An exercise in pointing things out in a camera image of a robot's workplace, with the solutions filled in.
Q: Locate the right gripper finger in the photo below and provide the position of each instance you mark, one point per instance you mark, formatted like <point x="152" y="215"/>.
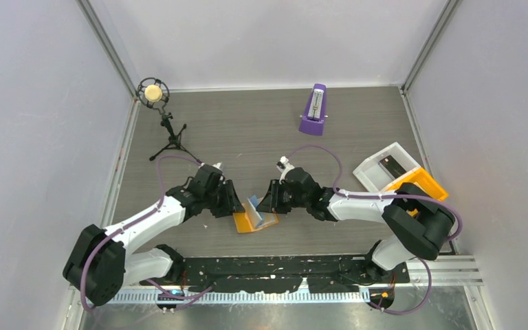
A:
<point x="272" y="200"/>
<point x="285" y="203"/>

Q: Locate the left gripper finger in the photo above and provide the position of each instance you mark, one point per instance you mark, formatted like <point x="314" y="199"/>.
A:
<point x="221" y="207"/>
<point x="231" y="200"/>

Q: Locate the orange plastic bin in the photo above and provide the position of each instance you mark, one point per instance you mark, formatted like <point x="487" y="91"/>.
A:
<point x="422" y="179"/>

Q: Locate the aluminium frame rail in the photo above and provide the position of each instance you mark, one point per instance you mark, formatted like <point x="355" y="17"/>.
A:
<point x="457" y="270"/>

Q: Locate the microphone on black tripod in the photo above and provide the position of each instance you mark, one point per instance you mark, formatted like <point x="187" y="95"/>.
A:
<point x="154" y="94"/>

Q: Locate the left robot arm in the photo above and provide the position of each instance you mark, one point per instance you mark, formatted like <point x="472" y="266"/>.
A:
<point x="103" y="260"/>

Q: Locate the purple metronome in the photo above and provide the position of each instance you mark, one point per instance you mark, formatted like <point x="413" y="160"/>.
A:
<point x="312" y="120"/>

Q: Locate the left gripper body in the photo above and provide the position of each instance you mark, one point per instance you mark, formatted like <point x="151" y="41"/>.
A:
<point x="208" y="194"/>

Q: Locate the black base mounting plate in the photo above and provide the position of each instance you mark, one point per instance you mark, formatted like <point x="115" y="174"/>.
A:
<point x="278" y="274"/>

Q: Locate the white plastic bin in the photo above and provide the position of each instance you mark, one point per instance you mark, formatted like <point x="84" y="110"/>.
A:
<point x="370" y="174"/>

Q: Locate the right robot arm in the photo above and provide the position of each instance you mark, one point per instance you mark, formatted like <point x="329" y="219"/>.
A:
<point x="420" y="224"/>

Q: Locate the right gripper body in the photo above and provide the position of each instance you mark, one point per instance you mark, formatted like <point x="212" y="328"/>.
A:
<point x="284" y="188"/>

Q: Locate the black device in white bin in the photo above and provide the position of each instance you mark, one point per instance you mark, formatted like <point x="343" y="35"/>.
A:
<point x="392" y="167"/>

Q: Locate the orange leather card holder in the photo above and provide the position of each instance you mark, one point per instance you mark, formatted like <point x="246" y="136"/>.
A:
<point x="252" y="220"/>

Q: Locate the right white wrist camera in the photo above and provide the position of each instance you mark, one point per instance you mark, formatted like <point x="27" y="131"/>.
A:
<point x="284" y="166"/>

